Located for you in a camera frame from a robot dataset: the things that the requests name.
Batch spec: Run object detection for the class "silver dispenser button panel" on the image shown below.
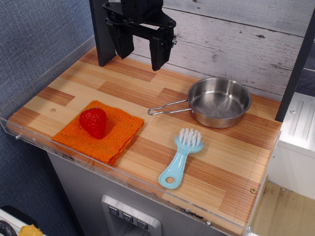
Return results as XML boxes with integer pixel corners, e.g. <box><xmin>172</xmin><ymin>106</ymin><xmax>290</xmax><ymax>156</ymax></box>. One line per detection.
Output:
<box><xmin>101</xmin><ymin>194</ymin><xmax>162</xmax><ymax>236</ymax></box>

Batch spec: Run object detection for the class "stainless steel saucepan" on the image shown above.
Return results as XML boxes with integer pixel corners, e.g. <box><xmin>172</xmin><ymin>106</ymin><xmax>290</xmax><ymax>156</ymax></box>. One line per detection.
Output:
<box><xmin>148</xmin><ymin>78</ymin><xmax>252</xmax><ymax>129</ymax></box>

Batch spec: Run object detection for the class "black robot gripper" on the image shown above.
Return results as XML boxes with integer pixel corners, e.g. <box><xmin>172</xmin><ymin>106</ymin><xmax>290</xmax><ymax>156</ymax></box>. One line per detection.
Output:
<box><xmin>103</xmin><ymin>0</ymin><xmax>176</xmax><ymax>71</ymax></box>

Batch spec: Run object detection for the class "light blue dish brush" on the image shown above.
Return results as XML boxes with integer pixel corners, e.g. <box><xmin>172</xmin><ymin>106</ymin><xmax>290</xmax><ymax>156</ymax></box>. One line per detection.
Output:
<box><xmin>158</xmin><ymin>128</ymin><xmax>204</xmax><ymax>189</ymax></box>

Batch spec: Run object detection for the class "red toy strawberry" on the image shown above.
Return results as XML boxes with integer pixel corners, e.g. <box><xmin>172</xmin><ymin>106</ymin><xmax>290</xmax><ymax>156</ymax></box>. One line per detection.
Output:
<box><xmin>79</xmin><ymin>107</ymin><xmax>107</xmax><ymax>139</ymax></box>

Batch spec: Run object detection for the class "grey toy fridge cabinet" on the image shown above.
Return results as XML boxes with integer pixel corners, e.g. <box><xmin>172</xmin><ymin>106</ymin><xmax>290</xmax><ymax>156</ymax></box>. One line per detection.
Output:
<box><xmin>49</xmin><ymin>153</ymin><xmax>250</xmax><ymax>236</ymax></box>

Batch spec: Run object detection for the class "orange knitted cloth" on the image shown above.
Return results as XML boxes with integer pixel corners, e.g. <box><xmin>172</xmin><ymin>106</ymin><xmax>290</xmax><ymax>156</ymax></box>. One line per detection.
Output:
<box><xmin>52</xmin><ymin>100</ymin><xmax>144</xmax><ymax>166</ymax></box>

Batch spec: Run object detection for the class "white toy sink counter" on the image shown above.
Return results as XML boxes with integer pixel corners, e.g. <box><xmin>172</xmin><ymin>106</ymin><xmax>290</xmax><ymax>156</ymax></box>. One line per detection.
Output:
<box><xmin>267</xmin><ymin>92</ymin><xmax>315</xmax><ymax>199</ymax></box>

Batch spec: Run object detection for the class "dark grey left post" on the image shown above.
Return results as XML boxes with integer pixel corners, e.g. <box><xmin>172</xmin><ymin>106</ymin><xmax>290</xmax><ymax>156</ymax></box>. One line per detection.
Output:
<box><xmin>89</xmin><ymin>0</ymin><xmax>116</xmax><ymax>66</ymax></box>

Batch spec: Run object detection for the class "dark grey right post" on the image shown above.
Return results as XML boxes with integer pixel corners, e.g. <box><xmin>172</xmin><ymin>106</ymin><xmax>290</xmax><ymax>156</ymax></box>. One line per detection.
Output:
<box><xmin>275</xmin><ymin>10</ymin><xmax>315</xmax><ymax>122</ymax></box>

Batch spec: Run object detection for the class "yellow object at corner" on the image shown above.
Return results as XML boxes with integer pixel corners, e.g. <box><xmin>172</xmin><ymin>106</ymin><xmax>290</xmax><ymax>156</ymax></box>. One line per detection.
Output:
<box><xmin>18</xmin><ymin>225</ymin><xmax>44</xmax><ymax>236</ymax></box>

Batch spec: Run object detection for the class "black and white object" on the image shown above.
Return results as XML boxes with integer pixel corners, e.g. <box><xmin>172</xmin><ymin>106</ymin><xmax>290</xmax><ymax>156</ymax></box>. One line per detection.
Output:
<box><xmin>0</xmin><ymin>206</ymin><xmax>38</xmax><ymax>235</ymax></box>

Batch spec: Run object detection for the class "dark grey post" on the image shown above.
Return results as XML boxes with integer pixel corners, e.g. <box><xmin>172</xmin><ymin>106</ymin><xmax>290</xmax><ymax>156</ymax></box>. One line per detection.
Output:
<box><xmin>275</xmin><ymin>10</ymin><xmax>315</xmax><ymax>122</ymax></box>
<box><xmin>89</xmin><ymin>0</ymin><xmax>116</xmax><ymax>66</ymax></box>

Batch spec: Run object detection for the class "clear acrylic guard rail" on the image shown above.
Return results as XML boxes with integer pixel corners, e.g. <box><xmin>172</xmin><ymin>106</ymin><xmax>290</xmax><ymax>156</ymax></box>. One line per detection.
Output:
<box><xmin>0</xmin><ymin>36</ymin><xmax>280</xmax><ymax>226</ymax></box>

